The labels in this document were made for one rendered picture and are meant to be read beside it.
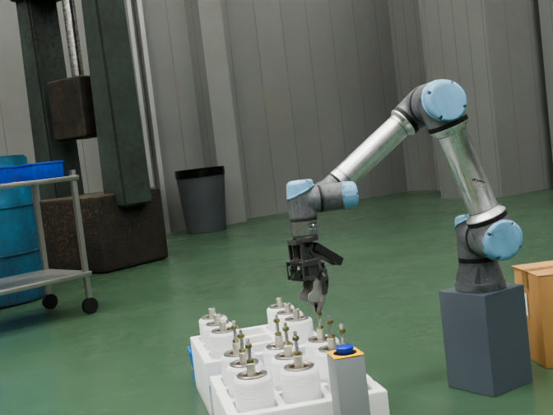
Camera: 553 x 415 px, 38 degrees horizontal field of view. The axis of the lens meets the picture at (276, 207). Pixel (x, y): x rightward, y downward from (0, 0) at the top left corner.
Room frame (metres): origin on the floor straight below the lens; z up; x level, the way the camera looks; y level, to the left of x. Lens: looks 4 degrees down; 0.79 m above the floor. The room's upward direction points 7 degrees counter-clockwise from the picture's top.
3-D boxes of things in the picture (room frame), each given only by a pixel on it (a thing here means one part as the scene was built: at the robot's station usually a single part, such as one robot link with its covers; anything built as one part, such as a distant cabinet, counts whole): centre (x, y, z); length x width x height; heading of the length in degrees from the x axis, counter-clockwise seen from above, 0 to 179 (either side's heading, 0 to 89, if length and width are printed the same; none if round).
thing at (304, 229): (2.19, -0.07, 0.56); 0.08 x 0.08 x 0.05
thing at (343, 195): (2.23, -0.17, 0.64); 0.11 x 0.11 x 0.08; 10
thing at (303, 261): (2.19, -0.06, 0.48); 0.09 x 0.08 x 0.12; 129
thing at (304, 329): (2.51, -0.02, 0.16); 0.10 x 0.10 x 0.18
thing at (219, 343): (2.46, 0.21, 0.16); 0.10 x 0.10 x 0.18
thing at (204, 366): (2.60, 0.12, 0.09); 0.39 x 0.39 x 0.18; 12
